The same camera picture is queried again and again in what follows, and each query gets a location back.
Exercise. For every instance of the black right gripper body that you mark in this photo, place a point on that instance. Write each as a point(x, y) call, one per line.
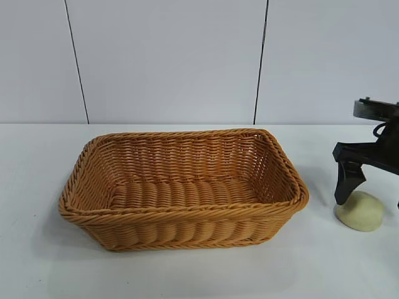
point(386, 155)

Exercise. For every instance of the pale yellow egg yolk pastry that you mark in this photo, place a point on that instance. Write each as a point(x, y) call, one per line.
point(361, 215)

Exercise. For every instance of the brown woven wicker basket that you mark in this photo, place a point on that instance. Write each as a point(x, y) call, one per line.
point(187, 224)

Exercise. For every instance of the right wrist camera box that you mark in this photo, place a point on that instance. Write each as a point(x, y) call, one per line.
point(374, 109)

